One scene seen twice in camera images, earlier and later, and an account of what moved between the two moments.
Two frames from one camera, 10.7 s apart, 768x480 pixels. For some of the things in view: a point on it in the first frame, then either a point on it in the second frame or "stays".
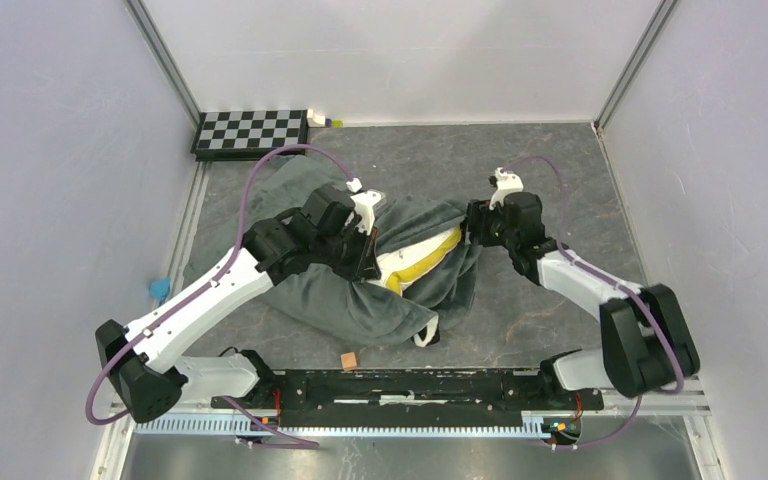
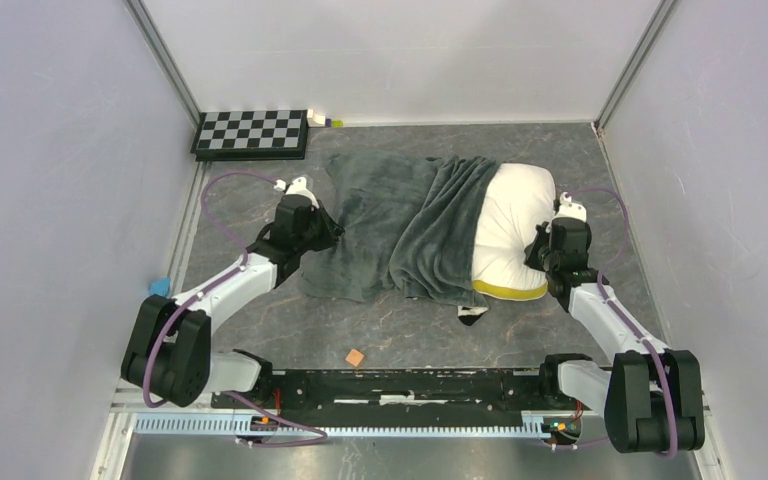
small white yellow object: (316, 120) stays
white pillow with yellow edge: (398, 265) to (516, 199)
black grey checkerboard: (247, 135) stays
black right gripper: (478, 211) to (531, 259)
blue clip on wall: (160, 288) stays
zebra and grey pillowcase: (413, 314) to (408, 230)
